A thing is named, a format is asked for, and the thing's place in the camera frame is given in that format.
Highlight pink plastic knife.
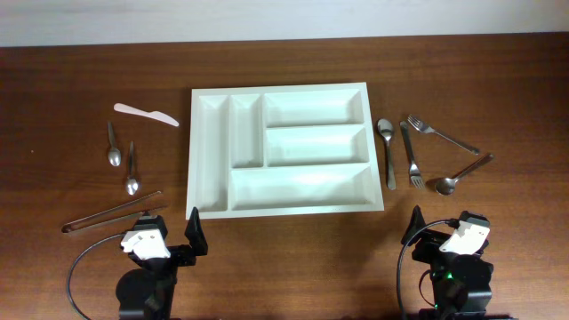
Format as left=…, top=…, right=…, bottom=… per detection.
left=113, top=103, right=180, bottom=127

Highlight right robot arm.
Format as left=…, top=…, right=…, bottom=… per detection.
left=396, top=205, right=493, bottom=319

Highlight steel kitchen tongs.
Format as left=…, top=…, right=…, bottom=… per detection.
left=60, top=191, right=168, bottom=235

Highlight white plastic cutlery tray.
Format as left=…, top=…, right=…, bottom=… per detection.
left=186, top=83, right=384, bottom=219

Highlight steel fork pointing down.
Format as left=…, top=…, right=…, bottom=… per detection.
left=399, top=121, right=425, bottom=189

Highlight right black cable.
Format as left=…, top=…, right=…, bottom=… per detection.
left=396, top=218, right=459, bottom=320

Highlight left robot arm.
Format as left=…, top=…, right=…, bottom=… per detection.
left=116, top=207, right=208, bottom=319

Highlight lower small steel teaspoon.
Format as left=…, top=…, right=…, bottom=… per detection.
left=125, top=141, right=139, bottom=196

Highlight large steel spoon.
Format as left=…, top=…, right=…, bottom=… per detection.
left=377, top=118, right=397, bottom=190
left=435, top=153, right=494, bottom=196

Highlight small steel teaspoon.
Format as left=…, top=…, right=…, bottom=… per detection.
left=108, top=121, right=122, bottom=167
left=125, top=141, right=139, bottom=196

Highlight upper small steel teaspoon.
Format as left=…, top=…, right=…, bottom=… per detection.
left=108, top=121, right=122, bottom=167

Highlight steel fork pointing up-left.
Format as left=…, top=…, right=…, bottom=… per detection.
left=407, top=115, right=480, bottom=155

